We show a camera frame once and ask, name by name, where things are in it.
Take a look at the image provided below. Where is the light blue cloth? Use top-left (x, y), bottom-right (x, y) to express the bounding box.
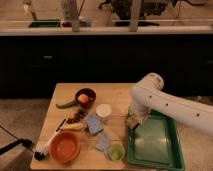
top-left (95, 132), bottom-right (111, 152)

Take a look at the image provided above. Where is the orange fruit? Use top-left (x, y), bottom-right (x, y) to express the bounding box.
top-left (78, 94), bottom-right (89, 104)

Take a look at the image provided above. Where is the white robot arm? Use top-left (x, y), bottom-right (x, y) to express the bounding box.
top-left (129, 73), bottom-right (213, 137)

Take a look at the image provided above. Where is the green chili pepper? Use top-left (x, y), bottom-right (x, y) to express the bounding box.
top-left (56, 100), bottom-right (77, 109)

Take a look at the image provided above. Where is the dark cabinet counter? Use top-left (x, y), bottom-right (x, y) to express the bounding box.
top-left (0, 28), bottom-right (213, 98)

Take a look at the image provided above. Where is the yellow corn cob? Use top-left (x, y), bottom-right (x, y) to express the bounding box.
top-left (62, 122), bottom-right (87, 131)

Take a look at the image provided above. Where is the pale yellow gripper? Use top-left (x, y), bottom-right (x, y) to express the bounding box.
top-left (127, 106), bottom-right (150, 124)

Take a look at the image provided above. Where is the red grape bunch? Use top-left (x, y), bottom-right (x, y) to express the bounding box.
top-left (67, 108), bottom-right (87, 124)

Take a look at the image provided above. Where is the green cup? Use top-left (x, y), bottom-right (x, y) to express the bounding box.
top-left (108, 144), bottom-right (125, 161)

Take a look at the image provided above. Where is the white cup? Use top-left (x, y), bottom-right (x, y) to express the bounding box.
top-left (96, 104), bottom-right (112, 122)

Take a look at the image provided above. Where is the white dish brush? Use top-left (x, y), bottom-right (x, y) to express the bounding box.
top-left (34, 120), bottom-right (66, 161)

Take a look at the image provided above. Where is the orange bowl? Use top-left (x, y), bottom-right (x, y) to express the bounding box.
top-left (49, 131), bottom-right (81, 164)

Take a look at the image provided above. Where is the whiteboard eraser block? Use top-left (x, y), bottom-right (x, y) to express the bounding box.
top-left (126, 118), bottom-right (139, 129)

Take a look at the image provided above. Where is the green plastic tray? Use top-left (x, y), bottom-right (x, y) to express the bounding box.
top-left (126, 110), bottom-right (185, 171)

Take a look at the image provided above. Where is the black cable on floor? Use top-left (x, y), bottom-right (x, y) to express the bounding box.
top-left (0, 125), bottom-right (35, 157)

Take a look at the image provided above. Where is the dark brown bowl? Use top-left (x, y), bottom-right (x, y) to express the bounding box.
top-left (75, 88), bottom-right (96, 108)

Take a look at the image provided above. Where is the blue sponge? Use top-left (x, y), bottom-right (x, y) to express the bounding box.
top-left (84, 114), bottom-right (103, 135)

